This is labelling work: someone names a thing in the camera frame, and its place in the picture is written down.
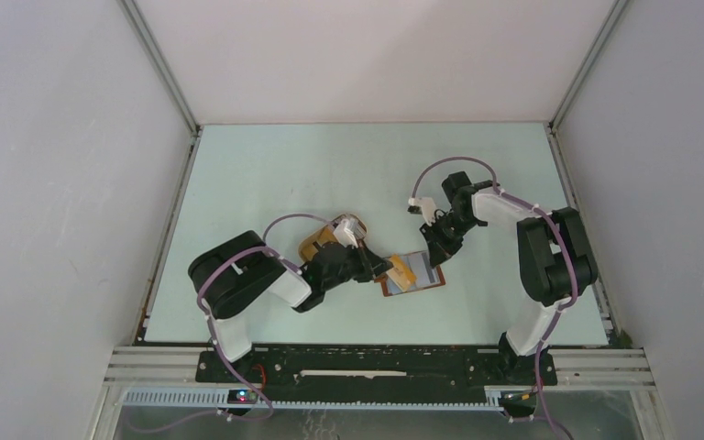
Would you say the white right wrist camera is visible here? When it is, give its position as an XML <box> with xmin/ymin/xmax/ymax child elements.
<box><xmin>407</xmin><ymin>197</ymin><xmax>438</xmax><ymax>226</ymax></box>

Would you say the beige oval card tray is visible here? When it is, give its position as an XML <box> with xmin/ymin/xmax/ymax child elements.
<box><xmin>298</xmin><ymin>213</ymin><xmax>350</xmax><ymax>263</ymax></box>

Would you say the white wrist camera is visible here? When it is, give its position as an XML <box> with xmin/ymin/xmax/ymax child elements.
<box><xmin>407</xmin><ymin>197</ymin><xmax>438</xmax><ymax>226</ymax></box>
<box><xmin>333</xmin><ymin>217</ymin><xmax>359</xmax><ymax>248</ymax></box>

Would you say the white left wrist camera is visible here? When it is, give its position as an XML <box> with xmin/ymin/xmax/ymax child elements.
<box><xmin>333</xmin><ymin>217</ymin><xmax>359</xmax><ymax>248</ymax></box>

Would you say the brown leather card holder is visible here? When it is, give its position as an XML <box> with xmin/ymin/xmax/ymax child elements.
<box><xmin>375</xmin><ymin>250</ymin><xmax>446</xmax><ymax>297</ymax></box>

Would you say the aluminium frame rail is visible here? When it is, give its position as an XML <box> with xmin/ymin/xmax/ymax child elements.
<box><xmin>104</xmin><ymin>346</ymin><xmax>656</xmax><ymax>391</ymax></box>

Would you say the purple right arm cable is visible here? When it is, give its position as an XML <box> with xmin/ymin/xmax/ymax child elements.
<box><xmin>409</xmin><ymin>156</ymin><xmax>575</xmax><ymax>440</ymax></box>

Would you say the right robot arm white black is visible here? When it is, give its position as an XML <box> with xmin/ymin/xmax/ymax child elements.
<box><xmin>408</xmin><ymin>171</ymin><xmax>598</xmax><ymax>383</ymax></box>

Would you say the orange VIP credit card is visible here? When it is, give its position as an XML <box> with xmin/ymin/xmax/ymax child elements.
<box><xmin>386</xmin><ymin>255</ymin><xmax>417</xmax><ymax>292</ymax></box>

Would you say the stack of credit cards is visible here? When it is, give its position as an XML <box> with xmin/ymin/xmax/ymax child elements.
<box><xmin>341</xmin><ymin>214</ymin><xmax>368</xmax><ymax>241</ymax></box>

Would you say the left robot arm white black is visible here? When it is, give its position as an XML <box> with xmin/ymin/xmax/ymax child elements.
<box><xmin>188</xmin><ymin>230</ymin><xmax>393</xmax><ymax>382</ymax></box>

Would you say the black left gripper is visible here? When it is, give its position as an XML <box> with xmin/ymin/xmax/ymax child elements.
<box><xmin>323</xmin><ymin>238</ymin><xmax>392</xmax><ymax>292</ymax></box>

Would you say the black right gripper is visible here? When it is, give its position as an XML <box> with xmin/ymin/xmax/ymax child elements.
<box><xmin>419</xmin><ymin>211</ymin><xmax>480</xmax><ymax>269</ymax></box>

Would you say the white portrait credit card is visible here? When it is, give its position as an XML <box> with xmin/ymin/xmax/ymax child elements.
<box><xmin>409</xmin><ymin>251</ymin><xmax>441</xmax><ymax>290</ymax></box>

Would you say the white toothed cable duct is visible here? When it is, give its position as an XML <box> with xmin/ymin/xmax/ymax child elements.
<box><xmin>121</xmin><ymin>387</ymin><xmax>502</xmax><ymax>412</ymax></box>

